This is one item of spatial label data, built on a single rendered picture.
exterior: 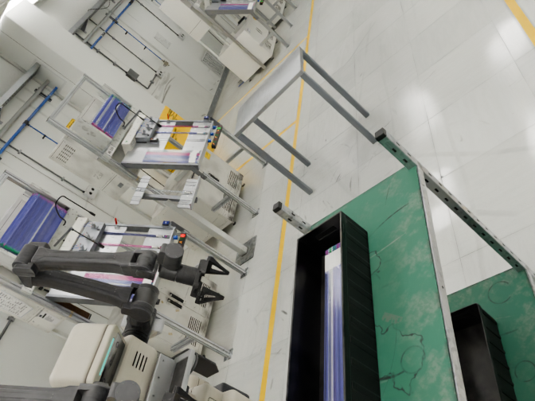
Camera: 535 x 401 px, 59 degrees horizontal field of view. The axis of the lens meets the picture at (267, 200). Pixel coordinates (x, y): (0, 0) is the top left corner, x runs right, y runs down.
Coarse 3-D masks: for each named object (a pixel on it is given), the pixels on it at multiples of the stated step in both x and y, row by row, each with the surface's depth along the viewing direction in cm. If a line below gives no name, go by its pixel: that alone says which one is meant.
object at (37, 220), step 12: (36, 204) 340; (48, 204) 346; (24, 216) 329; (36, 216) 335; (48, 216) 342; (12, 228) 319; (24, 228) 325; (36, 228) 331; (48, 228) 337; (0, 240) 312; (12, 240) 315; (24, 240) 321; (36, 240) 327; (48, 240) 333; (12, 252) 314
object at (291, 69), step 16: (288, 64) 347; (272, 80) 355; (288, 80) 325; (304, 80) 322; (256, 96) 364; (272, 96) 332; (240, 112) 372; (256, 112) 339; (368, 112) 383; (240, 128) 347; (288, 144) 404; (272, 160) 363; (304, 160) 410; (288, 176) 371
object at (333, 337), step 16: (336, 256) 131; (336, 272) 127; (336, 288) 123; (336, 304) 119; (336, 320) 116; (336, 336) 113; (336, 352) 109; (336, 368) 106; (336, 384) 104; (336, 400) 101
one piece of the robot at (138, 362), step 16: (128, 336) 155; (144, 336) 159; (128, 352) 150; (144, 352) 155; (128, 368) 147; (144, 368) 152; (144, 384) 149; (208, 384) 166; (144, 400) 147; (208, 400) 163; (224, 400) 167; (240, 400) 168
